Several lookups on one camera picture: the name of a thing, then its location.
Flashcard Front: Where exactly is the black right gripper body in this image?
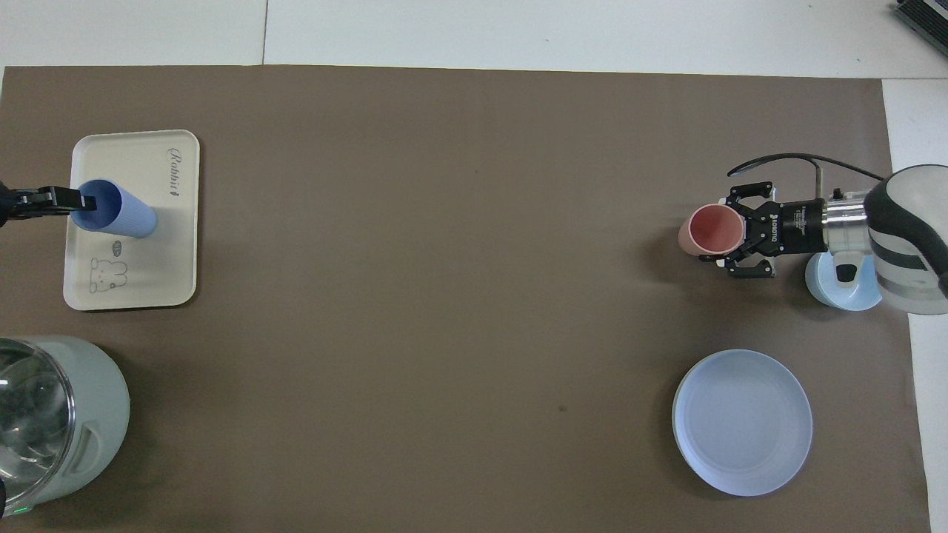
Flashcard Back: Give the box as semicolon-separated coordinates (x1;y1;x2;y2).
751;198;827;257

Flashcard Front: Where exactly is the pink cup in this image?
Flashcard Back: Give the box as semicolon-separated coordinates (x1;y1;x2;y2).
677;205;746;259

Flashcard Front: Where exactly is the blue ribbed cup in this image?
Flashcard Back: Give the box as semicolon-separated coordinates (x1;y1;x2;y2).
71;178;158;240

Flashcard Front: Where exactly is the cream rectangular rabbit tray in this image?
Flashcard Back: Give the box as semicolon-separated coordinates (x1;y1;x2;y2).
62;130;201;312

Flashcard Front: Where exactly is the light blue bowl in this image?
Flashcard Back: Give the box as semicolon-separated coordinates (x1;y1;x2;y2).
804;252;884;312

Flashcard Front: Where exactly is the blue round plate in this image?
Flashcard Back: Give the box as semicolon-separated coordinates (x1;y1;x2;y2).
671;349;814;497

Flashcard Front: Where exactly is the pale green cooking pot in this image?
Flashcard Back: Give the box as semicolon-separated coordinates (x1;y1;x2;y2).
0;335;132;520

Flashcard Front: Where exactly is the glass pot lid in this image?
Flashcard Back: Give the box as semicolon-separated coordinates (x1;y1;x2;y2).
0;338;77;513

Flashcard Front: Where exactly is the grey ribbed device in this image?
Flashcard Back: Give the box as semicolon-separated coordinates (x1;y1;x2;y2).
892;0;948;39

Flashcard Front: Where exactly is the brown table mat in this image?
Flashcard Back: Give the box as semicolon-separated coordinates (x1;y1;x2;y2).
0;64;932;533

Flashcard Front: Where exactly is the black right arm gripper cable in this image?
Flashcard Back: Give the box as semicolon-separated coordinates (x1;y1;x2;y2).
727;152;887;202

